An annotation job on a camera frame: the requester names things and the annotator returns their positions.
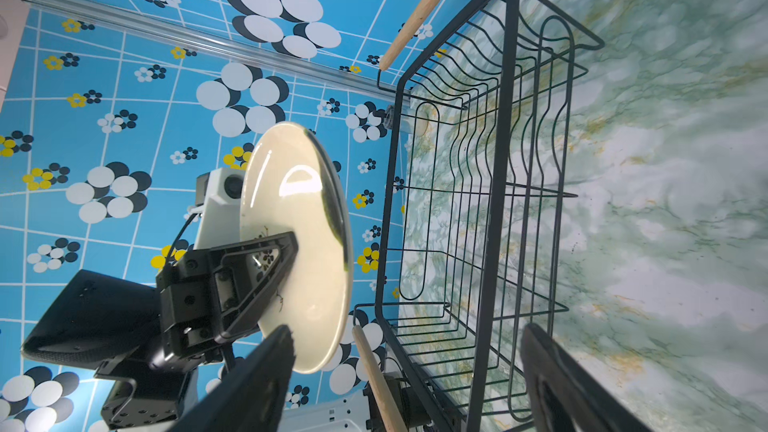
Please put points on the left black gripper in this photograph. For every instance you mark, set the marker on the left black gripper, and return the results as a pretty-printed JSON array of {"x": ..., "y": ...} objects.
[{"x": 215, "y": 296}]

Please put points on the black wire dish rack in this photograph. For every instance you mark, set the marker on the black wire dish rack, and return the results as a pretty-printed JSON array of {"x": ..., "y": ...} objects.
[{"x": 473, "y": 210}]

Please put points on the clear jar black lid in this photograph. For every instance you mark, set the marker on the clear jar black lid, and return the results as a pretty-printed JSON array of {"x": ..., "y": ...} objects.
[{"x": 390, "y": 117}]

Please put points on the cream small plate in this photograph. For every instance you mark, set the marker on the cream small plate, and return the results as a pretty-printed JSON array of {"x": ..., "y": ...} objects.
[{"x": 291, "y": 185}]

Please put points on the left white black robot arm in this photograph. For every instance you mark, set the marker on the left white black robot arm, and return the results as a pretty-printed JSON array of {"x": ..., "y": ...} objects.
[{"x": 108, "y": 325}]

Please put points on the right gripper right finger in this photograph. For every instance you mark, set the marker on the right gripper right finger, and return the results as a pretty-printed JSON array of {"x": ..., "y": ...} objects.
[{"x": 563, "y": 395}]

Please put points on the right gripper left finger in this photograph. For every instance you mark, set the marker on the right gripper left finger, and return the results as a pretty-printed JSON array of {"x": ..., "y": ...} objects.
[{"x": 251, "y": 396}]

